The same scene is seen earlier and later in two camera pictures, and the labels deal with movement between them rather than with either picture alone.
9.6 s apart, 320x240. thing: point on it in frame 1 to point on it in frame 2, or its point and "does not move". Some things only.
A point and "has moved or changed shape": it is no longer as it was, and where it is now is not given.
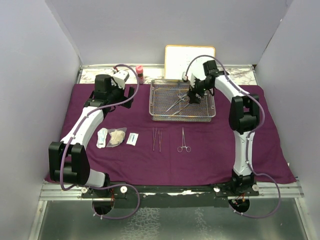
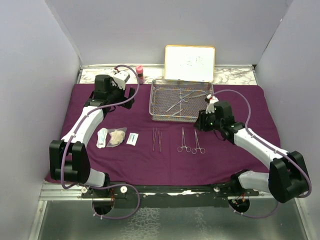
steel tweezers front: (154, 137) does not move
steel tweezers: (160, 140) does not move
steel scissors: (182, 108) has moved or changed shape
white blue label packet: (132, 138) does not move
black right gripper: (192, 98) to (201, 123)
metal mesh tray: (169, 102) does not move
